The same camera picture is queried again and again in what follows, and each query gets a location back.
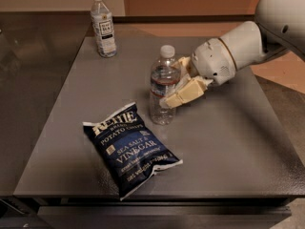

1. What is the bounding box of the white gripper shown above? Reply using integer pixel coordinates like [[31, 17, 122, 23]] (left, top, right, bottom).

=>
[[163, 38, 236, 109]]

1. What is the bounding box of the clear plastic water bottle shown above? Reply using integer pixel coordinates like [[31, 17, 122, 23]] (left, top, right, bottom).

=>
[[150, 45, 181, 125]]

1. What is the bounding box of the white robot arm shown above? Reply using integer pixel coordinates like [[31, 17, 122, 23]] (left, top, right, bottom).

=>
[[159, 0, 305, 109]]

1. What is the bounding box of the blue kettle chip bag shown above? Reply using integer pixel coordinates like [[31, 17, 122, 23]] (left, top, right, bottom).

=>
[[83, 102, 183, 200]]

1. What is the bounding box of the white label tea bottle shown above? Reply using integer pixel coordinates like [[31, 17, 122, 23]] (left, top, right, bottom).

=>
[[91, 0, 117, 57]]

